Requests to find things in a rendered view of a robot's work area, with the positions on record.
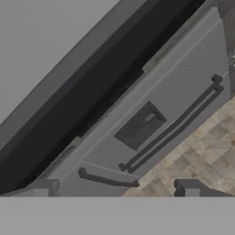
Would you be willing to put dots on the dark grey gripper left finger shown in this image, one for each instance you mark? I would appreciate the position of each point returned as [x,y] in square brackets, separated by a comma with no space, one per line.
[46,188]

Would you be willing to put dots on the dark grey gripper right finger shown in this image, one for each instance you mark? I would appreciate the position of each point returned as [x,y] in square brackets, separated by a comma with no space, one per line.
[186,188]

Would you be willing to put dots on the black fridge housing panel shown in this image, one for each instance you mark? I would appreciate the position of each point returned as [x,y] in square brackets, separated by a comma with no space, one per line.
[91,76]

